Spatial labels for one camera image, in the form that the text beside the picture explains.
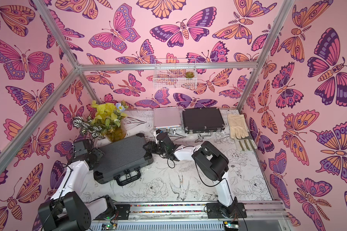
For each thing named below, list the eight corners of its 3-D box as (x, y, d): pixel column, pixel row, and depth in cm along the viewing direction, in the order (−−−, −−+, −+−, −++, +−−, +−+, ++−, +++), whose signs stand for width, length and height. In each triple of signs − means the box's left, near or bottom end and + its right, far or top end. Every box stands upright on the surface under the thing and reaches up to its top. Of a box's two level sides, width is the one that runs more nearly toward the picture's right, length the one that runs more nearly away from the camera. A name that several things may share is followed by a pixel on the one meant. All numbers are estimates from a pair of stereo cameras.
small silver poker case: (152, 131, 109) (151, 127, 105) (155, 110, 123) (154, 105, 119) (180, 131, 109) (180, 127, 104) (179, 110, 123) (179, 105, 119)
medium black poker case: (183, 137, 106) (183, 132, 101) (182, 112, 121) (182, 107, 117) (224, 136, 105) (226, 132, 101) (218, 112, 121) (219, 107, 116)
